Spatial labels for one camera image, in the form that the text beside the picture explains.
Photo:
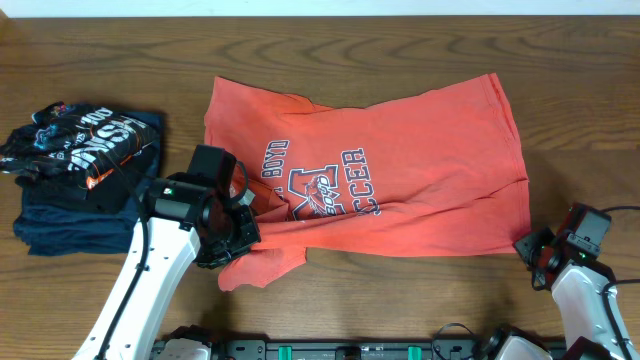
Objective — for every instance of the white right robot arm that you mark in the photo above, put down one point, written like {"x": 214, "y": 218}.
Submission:
{"x": 565, "y": 263}

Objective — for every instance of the black printed folded t-shirt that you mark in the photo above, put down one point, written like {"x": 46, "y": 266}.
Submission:
{"x": 81, "y": 156}

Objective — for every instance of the navy folded t-shirt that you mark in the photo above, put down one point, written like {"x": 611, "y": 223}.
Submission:
{"x": 54, "y": 231}

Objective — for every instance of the red soccer t-shirt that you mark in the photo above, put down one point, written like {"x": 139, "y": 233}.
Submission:
{"x": 436, "y": 174}

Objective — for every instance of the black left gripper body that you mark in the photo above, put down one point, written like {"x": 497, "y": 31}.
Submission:
{"x": 245, "y": 232}

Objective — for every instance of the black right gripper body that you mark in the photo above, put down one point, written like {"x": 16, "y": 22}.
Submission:
{"x": 533, "y": 245}

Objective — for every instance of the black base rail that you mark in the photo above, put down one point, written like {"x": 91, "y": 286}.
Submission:
{"x": 320, "y": 350}

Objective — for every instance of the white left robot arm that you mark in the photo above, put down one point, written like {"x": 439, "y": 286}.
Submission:
{"x": 188, "y": 218}

